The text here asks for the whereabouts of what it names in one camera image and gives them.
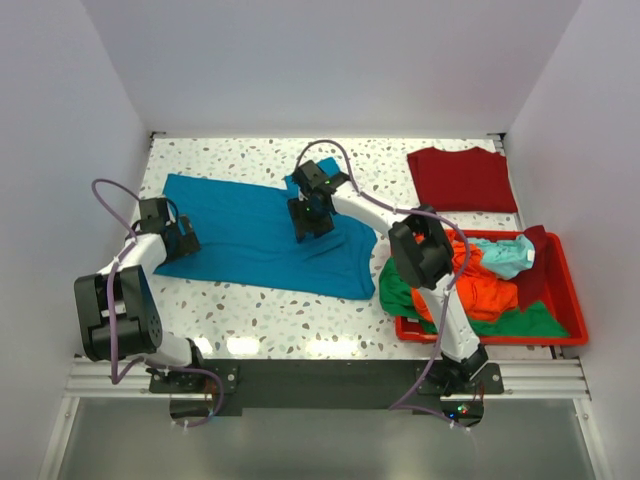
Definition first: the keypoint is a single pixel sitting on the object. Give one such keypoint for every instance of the blue t shirt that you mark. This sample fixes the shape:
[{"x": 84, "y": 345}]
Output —
[{"x": 247, "y": 237}]

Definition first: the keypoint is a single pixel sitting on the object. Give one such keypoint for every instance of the orange t shirt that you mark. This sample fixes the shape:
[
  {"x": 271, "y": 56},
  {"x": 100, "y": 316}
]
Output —
[{"x": 483, "y": 295}]

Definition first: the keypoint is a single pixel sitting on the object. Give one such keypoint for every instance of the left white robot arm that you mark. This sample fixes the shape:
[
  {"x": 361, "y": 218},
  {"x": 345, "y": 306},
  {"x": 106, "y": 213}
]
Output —
[{"x": 118, "y": 317}]

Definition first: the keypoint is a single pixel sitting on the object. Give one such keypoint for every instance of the aluminium frame rail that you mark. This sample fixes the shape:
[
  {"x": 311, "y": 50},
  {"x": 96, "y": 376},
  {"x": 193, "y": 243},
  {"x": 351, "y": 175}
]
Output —
[{"x": 521, "y": 379}]

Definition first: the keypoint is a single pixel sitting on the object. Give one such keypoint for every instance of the light teal t shirt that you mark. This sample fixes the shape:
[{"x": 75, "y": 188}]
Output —
[{"x": 506, "y": 258}]

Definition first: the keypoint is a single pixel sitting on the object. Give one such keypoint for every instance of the dark red crumpled shirt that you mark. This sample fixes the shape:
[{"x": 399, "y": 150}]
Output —
[{"x": 530, "y": 282}]

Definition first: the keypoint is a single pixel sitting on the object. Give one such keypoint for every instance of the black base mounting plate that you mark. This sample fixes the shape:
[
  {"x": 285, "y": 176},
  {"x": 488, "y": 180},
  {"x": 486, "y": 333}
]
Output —
[{"x": 228, "y": 387}]

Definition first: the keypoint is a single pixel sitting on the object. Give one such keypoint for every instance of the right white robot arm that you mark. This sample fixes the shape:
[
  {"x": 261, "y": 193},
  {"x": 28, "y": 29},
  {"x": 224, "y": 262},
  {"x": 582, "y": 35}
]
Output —
[{"x": 422, "y": 254}]

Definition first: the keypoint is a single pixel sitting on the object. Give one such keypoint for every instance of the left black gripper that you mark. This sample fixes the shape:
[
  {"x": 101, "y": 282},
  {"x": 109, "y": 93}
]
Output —
[{"x": 187, "y": 242}]

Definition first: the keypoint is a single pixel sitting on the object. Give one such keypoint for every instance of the folded dark red t shirt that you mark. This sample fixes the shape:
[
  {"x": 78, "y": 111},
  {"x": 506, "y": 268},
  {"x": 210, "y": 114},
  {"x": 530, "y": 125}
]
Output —
[{"x": 465, "y": 181}]

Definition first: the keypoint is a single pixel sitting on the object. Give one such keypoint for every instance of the green t shirt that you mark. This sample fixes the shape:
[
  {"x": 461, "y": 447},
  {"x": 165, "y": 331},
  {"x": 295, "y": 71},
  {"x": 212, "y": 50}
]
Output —
[{"x": 536, "y": 321}]

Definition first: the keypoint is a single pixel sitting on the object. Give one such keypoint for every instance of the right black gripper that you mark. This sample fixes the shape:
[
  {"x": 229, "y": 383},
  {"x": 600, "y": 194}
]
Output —
[{"x": 302, "y": 224}]

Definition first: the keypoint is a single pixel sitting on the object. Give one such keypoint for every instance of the red plastic bin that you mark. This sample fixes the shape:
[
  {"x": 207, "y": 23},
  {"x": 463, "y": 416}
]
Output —
[{"x": 560, "y": 298}]

